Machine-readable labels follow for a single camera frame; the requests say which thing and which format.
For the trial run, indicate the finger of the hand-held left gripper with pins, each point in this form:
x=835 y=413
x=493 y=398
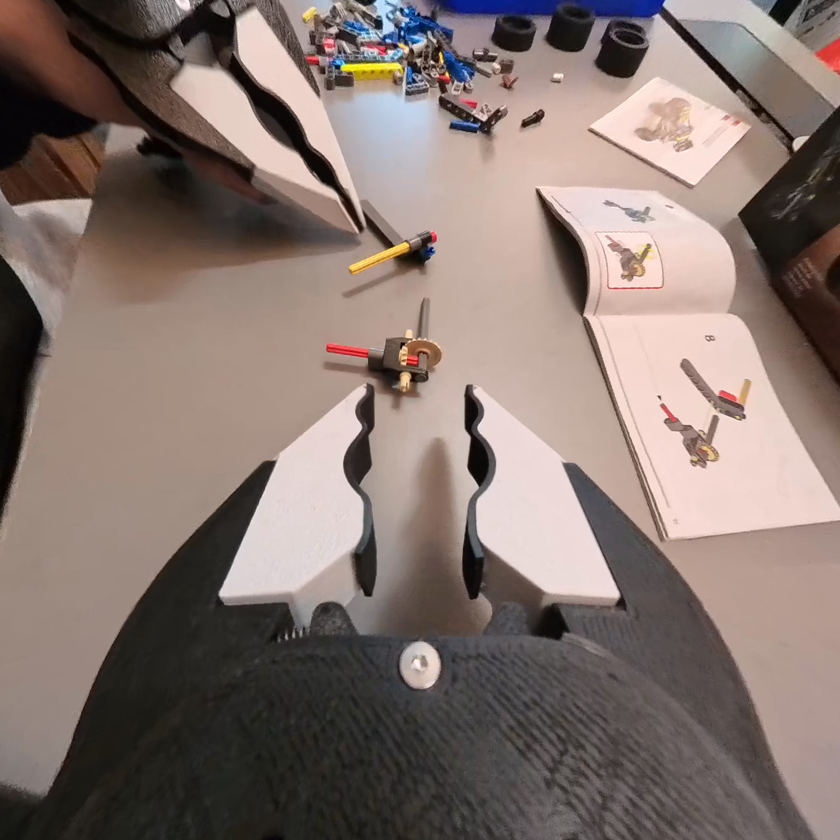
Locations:
x=289 y=85
x=249 y=138

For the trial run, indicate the person's left forearm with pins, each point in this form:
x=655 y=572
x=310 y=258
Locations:
x=33 y=118

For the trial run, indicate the grey cloth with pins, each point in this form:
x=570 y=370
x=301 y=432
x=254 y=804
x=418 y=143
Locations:
x=46 y=249

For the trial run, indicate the person's left hand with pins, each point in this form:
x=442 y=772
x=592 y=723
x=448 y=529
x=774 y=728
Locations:
x=72 y=59

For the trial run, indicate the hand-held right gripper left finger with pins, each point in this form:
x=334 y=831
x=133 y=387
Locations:
x=298 y=525

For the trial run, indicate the black rubber tire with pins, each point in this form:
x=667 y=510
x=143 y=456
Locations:
x=571 y=27
x=627 y=26
x=513 y=33
x=622 y=56

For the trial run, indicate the black connector pin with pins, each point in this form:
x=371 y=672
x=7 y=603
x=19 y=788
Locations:
x=533 y=118

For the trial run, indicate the black gear frame assembly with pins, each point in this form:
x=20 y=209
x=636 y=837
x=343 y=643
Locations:
x=394 y=354

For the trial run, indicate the open instruction booklet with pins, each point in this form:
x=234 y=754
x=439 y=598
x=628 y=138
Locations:
x=722 y=459

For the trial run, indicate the dark grey angled beam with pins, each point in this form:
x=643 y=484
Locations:
x=459 y=103

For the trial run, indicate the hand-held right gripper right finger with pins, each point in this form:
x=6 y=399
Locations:
x=544 y=525

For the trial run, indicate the grey beam yellow axle assembly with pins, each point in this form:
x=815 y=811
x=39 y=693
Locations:
x=380 y=257

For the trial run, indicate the grey flat stand base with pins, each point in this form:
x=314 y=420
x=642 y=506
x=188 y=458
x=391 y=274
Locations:
x=754 y=59

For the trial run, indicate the toy car set box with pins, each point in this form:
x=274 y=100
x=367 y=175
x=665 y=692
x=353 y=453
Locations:
x=800 y=229

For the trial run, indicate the pile of toy building pieces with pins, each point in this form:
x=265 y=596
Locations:
x=394 y=59

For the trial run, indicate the closed instruction booklet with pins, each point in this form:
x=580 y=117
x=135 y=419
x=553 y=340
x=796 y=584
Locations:
x=705 y=157

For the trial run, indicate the blue plastic bin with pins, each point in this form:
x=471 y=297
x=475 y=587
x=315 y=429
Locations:
x=544 y=6

